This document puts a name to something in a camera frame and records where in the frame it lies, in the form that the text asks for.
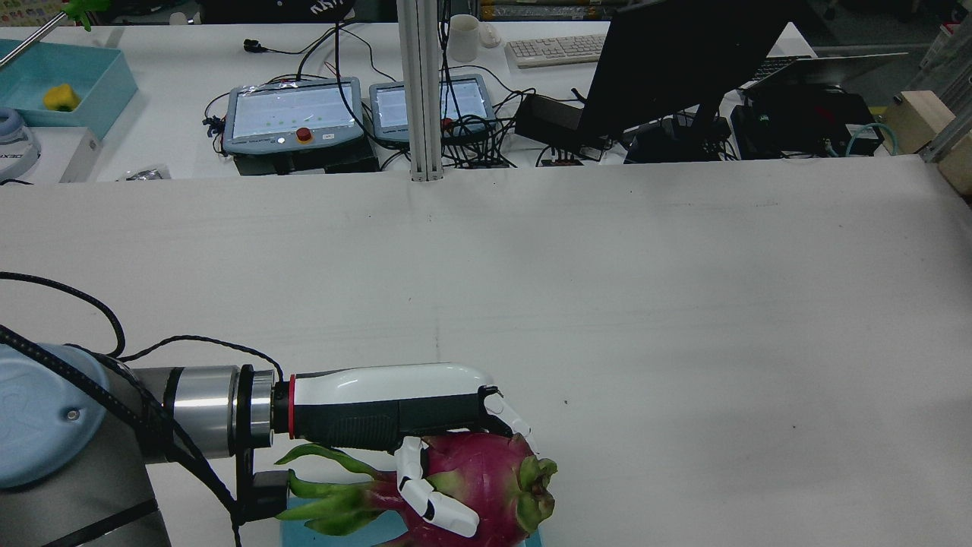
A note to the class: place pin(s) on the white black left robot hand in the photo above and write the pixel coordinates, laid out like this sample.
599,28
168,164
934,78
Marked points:
364,395

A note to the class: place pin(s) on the pink dragon fruit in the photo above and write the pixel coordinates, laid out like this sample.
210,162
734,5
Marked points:
486,479

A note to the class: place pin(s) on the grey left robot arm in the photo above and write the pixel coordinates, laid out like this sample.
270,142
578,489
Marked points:
45,425

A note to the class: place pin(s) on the light blue plastic bin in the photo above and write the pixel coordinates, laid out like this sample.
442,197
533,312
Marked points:
357,538

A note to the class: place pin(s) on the teach pendant with red button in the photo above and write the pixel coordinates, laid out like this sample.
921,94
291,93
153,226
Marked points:
292,110

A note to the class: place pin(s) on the grey usb hub orange ports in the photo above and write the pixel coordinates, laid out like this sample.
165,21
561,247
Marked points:
566,157

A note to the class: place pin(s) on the clear plastic bag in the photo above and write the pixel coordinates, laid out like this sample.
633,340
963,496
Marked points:
144,173

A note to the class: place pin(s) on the blue grey teach pendant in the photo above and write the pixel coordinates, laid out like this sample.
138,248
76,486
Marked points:
471,99

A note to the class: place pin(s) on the black power adapter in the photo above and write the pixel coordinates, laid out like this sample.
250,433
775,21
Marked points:
547,118

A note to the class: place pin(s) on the white mug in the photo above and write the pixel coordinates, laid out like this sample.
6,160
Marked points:
463,38

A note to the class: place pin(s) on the white cardboard box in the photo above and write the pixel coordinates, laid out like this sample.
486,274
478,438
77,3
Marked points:
72,156

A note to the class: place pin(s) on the white computer mouse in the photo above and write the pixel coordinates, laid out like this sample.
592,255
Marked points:
490,35

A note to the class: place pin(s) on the white computer keyboard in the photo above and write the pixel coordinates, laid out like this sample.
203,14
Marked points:
554,50

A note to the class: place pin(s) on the teal storage tray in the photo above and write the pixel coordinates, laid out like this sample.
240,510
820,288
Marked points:
91,76

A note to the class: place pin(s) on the yellow toy pepper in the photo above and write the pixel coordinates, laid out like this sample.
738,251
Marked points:
61,97

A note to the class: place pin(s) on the white round device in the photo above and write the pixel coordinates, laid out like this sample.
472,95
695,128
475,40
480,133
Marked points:
15,148

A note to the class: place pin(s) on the black computer monitor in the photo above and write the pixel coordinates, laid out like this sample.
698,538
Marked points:
676,61

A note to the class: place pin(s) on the green toy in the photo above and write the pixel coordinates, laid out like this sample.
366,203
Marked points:
83,9

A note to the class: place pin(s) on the thin metal rod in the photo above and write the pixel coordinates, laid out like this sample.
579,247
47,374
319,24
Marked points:
30,39

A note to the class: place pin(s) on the black equipment case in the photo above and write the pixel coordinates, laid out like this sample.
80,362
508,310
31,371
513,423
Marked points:
805,121

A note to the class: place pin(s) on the grey laptop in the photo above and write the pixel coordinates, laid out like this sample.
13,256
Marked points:
835,67

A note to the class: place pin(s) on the wooden box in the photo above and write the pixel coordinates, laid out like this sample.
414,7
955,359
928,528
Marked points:
919,118

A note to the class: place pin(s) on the slanted aluminium profile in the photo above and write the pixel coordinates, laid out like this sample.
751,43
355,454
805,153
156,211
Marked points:
949,137

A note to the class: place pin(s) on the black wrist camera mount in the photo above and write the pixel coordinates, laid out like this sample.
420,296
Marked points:
267,495

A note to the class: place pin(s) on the aluminium profile post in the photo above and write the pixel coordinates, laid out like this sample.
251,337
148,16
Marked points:
420,91

